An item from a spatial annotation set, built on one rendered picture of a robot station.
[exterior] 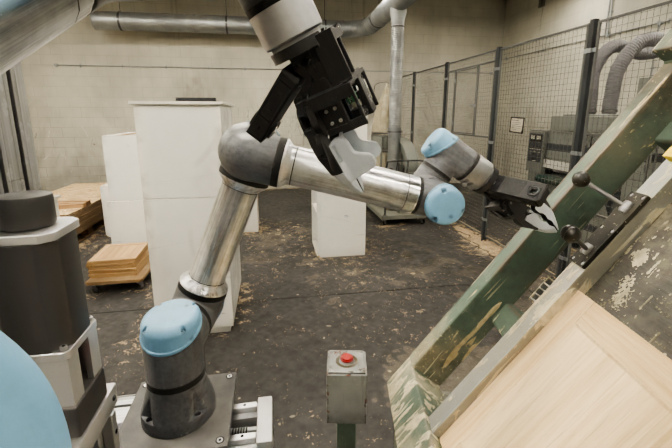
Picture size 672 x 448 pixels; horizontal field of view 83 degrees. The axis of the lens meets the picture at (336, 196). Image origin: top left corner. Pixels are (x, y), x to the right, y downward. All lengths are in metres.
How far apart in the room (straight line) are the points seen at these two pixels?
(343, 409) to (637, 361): 0.77
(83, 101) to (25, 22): 9.08
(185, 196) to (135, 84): 6.34
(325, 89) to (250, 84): 8.23
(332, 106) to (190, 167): 2.44
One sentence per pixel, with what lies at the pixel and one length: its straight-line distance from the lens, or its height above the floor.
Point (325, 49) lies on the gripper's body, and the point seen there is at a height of 1.74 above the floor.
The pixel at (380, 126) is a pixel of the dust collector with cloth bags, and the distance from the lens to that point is 6.53.
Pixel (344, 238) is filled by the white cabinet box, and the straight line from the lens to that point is 4.58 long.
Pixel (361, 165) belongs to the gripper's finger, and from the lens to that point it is 0.50.
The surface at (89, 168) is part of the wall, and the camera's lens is 9.50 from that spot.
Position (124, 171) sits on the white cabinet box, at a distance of 4.81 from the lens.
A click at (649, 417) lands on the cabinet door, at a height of 1.21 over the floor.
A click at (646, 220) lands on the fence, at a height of 1.45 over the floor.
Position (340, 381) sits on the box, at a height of 0.90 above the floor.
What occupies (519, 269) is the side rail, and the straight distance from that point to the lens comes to 1.23.
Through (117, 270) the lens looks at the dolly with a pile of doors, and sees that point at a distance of 4.29.
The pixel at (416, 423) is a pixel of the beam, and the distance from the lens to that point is 1.17.
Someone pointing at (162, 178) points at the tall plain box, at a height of 1.23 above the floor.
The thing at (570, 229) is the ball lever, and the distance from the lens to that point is 0.92.
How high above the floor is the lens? 1.67
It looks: 12 degrees down
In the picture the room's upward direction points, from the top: straight up
